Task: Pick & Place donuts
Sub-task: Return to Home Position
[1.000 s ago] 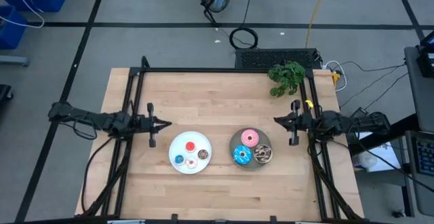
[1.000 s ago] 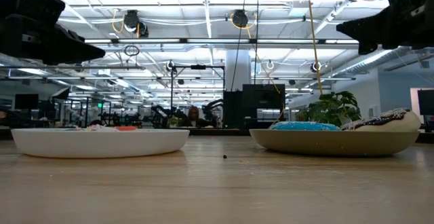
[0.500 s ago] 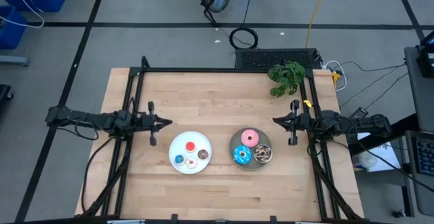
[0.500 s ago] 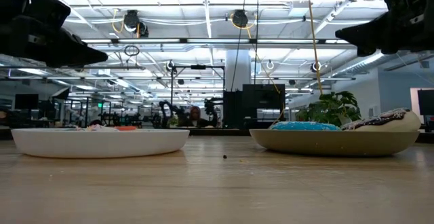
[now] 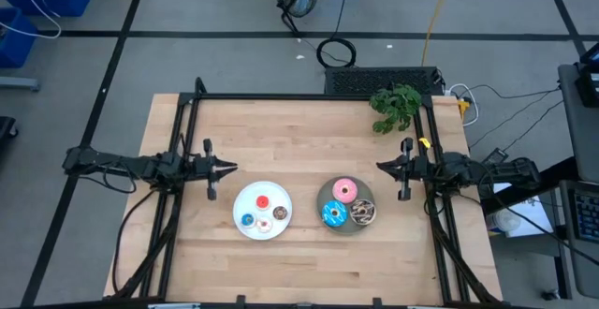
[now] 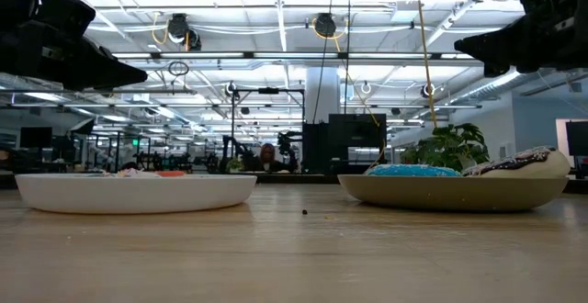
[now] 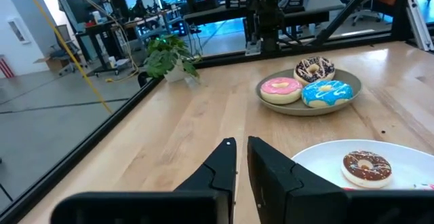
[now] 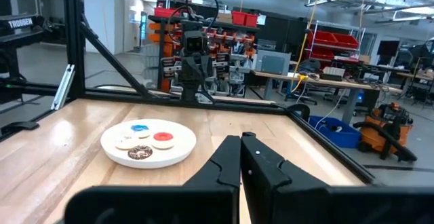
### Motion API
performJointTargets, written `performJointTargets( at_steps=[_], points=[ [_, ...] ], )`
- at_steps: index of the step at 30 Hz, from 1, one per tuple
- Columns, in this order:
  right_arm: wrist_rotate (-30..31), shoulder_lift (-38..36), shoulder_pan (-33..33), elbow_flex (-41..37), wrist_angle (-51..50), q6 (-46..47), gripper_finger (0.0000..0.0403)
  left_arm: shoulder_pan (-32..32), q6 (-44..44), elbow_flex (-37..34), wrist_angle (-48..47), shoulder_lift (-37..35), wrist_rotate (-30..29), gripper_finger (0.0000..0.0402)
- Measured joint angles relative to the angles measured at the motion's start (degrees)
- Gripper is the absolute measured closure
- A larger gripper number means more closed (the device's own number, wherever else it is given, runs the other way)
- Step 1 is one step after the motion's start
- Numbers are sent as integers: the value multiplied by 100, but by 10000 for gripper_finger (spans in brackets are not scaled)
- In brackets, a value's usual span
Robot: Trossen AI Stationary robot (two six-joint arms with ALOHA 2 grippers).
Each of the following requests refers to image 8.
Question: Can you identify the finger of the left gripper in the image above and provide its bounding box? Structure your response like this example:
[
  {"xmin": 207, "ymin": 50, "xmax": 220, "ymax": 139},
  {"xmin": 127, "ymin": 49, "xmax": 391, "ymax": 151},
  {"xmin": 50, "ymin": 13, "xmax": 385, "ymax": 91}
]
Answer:
[
  {"xmin": 195, "ymin": 56, "xmax": 203, "ymax": 81},
  {"xmin": 189, "ymin": 56, "xmax": 197, "ymax": 81}
]

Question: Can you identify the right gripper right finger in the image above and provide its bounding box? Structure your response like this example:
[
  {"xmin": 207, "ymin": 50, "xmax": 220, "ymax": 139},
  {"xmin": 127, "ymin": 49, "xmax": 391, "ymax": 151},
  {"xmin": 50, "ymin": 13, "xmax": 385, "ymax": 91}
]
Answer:
[{"xmin": 240, "ymin": 131, "xmax": 329, "ymax": 224}]

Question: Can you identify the black Trossen labelled bar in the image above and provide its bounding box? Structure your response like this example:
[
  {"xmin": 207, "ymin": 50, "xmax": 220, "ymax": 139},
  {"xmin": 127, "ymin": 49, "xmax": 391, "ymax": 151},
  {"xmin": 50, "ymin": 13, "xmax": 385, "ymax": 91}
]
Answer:
[{"xmin": 0, "ymin": 13, "xmax": 52, "ymax": 82}]

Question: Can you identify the grey equipment box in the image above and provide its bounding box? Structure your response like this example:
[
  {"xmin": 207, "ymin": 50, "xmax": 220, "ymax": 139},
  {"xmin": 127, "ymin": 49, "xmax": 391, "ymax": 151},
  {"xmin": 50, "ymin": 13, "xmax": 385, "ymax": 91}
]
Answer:
[{"xmin": 254, "ymin": 50, "xmax": 292, "ymax": 76}]

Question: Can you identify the small chocolate sprinkled donut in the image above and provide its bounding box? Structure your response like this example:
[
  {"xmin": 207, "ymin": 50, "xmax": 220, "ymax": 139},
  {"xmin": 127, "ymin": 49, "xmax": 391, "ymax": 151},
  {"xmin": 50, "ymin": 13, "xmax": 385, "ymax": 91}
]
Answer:
[{"xmin": 127, "ymin": 145, "xmax": 154, "ymax": 161}]

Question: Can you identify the black office chair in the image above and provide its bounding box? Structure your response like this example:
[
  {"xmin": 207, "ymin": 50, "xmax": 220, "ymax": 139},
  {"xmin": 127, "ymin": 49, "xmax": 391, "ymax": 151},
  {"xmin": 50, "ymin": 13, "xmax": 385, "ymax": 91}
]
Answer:
[{"xmin": 284, "ymin": 58, "xmax": 318, "ymax": 106}]

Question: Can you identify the white round plate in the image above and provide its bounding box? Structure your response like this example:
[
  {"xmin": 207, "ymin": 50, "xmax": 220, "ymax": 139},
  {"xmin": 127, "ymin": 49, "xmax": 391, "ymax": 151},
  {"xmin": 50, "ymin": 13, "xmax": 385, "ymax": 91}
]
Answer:
[{"xmin": 100, "ymin": 118, "xmax": 197, "ymax": 170}]

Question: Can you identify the orange shop vacuum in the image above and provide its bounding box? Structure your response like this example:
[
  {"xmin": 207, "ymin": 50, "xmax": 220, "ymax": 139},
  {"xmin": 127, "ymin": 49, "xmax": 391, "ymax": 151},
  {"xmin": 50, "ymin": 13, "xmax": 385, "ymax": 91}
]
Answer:
[{"xmin": 352, "ymin": 101, "xmax": 418, "ymax": 163}]

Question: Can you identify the red storage bin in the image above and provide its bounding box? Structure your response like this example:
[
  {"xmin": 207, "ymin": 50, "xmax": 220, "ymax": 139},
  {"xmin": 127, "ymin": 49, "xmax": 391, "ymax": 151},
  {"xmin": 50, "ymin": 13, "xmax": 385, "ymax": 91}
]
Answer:
[
  {"xmin": 307, "ymin": 30, "xmax": 338, "ymax": 47},
  {"xmin": 232, "ymin": 11, "xmax": 247, "ymax": 26},
  {"xmin": 154, "ymin": 7, "xmax": 180, "ymax": 18},
  {"xmin": 334, "ymin": 33, "xmax": 359, "ymax": 50},
  {"xmin": 244, "ymin": 12, "xmax": 259, "ymax": 28}
]

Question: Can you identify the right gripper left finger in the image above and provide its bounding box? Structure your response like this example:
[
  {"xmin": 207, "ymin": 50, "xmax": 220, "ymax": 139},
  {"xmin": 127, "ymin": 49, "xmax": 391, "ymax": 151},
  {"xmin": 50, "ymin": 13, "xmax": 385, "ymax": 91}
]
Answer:
[{"xmin": 182, "ymin": 134, "xmax": 242, "ymax": 189}]

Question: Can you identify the black aluminium table frame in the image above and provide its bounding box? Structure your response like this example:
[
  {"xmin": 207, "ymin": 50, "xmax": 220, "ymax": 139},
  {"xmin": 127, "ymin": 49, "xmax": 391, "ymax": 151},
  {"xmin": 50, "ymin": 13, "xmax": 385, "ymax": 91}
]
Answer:
[{"xmin": 0, "ymin": 0, "xmax": 384, "ymax": 187}]

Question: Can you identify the small red glazed donut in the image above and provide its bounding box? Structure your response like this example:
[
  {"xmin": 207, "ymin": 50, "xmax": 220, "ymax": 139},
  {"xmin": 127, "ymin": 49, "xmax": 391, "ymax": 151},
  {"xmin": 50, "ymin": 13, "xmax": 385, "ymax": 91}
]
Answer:
[{"xmin": 151, "ymin": 132, "xmax": 176, "ymax": 150}]

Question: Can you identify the silver aluminium rail bracket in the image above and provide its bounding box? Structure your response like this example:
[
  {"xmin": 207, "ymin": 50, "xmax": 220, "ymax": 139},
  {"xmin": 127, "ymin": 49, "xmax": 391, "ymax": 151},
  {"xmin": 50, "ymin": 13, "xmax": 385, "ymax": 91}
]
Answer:
[{"xmin": 50, "ymin": 64, "xmax": 76, "ymax": 111}]

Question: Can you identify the shelf rack with parts bins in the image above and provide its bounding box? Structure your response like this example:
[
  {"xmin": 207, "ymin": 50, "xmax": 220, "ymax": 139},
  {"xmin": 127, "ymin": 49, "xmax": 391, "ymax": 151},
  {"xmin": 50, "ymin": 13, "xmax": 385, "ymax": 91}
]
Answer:
[{"xmin": 148, "ymin": 13, "xmax": 258, "ymax": 98}]

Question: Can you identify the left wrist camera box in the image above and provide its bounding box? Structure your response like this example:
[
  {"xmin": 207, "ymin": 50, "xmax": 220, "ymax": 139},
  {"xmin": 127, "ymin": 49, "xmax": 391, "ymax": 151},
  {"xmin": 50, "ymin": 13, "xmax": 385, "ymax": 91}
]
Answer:
[{"xmin": 182, "ymin": 30, "xmax": 209, "ymax": 54}]

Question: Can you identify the blue storage bin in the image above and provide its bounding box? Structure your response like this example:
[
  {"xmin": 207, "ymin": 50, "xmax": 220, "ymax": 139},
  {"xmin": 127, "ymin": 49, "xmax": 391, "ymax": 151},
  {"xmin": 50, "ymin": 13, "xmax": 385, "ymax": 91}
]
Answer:
[{"xmin": 307, "ymin": 115, "xmax": 362, "ymax": 149}]

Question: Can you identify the small blue sprinkled donut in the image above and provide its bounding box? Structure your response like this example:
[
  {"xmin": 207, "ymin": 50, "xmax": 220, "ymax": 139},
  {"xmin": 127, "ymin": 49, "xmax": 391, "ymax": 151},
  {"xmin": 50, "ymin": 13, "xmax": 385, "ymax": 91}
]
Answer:
[{"xmin": 130, "ymin": 124, "xmax": 152, "ymax": 139}]

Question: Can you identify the small white sprinkled donut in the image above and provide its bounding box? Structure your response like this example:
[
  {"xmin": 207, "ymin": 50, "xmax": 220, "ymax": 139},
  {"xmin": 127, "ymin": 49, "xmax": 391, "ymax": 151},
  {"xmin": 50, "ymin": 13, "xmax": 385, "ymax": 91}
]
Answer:
[{"xmin": 114, "ymin": 135, "xmax": 138, "ymax": 151}]

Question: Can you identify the black table clamp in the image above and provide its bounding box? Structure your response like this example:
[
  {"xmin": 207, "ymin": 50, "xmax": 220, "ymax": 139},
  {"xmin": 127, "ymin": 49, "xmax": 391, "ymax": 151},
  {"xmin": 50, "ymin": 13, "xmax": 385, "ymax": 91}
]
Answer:
[
  {"xmin": 286, "ymin": 103, "xmax": 311, "ymax": 122},
  {"xmin": 0, "ymin": 121, "xmax": 41, "ymax": 140}
]

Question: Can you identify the yellow hanging power cord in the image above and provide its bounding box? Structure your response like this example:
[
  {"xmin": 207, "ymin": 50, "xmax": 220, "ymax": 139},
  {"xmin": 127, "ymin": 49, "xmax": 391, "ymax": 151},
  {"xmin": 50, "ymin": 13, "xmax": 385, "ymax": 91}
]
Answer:
[{"xmin": 290, "ymin": 0, "xmax": 323, "ymax": 94}]

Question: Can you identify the wooden workbench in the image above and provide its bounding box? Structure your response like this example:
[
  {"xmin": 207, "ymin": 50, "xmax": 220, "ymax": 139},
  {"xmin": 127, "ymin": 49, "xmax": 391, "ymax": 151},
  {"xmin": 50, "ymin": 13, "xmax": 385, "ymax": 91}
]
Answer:
[{"xmin": 250, "ymin": 69, "xmax": 404, "ymax": 125}]

